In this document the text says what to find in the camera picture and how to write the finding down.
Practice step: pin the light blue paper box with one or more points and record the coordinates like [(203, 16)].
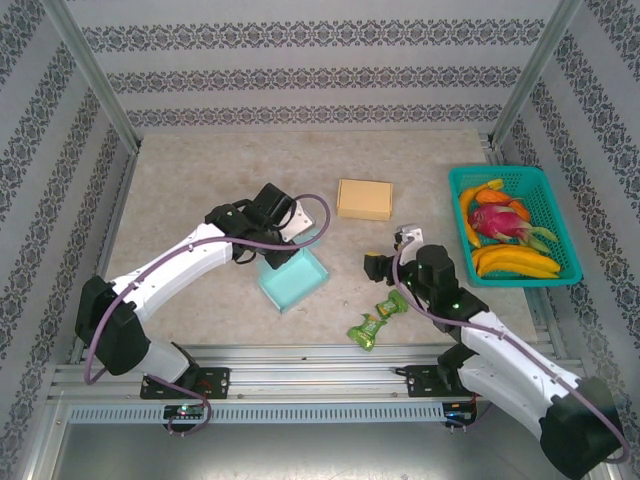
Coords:
[(295, 282)]

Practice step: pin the orange paper box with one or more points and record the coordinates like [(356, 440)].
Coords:
[(365, 197)]

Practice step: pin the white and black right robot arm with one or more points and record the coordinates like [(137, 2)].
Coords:
[(510, 360)]

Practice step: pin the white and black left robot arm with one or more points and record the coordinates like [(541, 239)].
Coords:
[(175, 260)]

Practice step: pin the small green candy packet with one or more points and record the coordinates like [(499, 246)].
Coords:
[(392, 304)]

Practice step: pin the large green candy packet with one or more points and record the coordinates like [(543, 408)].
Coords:
[(367, 332)]

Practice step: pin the single curved yellow banana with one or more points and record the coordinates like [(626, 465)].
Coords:
[(466, 210)]

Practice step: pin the pink dragon fruit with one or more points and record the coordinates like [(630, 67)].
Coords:
[(495, 222)]

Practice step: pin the yellow banana bunch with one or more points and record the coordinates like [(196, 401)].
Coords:
[(520, 262)]

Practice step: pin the orange fruit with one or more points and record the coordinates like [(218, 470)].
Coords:
[(495, 196)]

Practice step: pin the small yellow fruit piece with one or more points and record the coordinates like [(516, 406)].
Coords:
[(495, 184)]

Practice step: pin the teal plastic basket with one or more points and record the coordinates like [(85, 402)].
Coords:
[(550, 200)]

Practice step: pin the small circuit board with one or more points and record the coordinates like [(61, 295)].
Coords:
[(185, 411), (457, 411)]

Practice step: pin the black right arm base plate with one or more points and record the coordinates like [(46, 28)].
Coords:
[(422, 380)]

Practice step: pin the aluminium frame rail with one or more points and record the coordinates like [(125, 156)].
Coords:
[(320, 372)]

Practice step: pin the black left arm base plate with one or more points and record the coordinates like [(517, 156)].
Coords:
[(215, 382)]

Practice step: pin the aluminium frame post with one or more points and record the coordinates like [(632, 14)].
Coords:
[(95, 80), (530, 75)]

